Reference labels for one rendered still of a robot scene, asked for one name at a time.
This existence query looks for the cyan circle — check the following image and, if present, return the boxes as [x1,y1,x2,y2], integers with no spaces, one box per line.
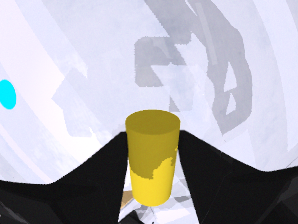
[0,79,16,109]

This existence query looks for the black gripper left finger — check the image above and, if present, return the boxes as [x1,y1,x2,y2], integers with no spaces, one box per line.
[0,131,129,224]

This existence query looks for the yellow cylinder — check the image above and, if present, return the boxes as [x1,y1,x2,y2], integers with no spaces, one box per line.
[125,109,181,206]

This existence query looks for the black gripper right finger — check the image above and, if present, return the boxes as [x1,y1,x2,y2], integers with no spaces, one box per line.
[177,129,298,224]

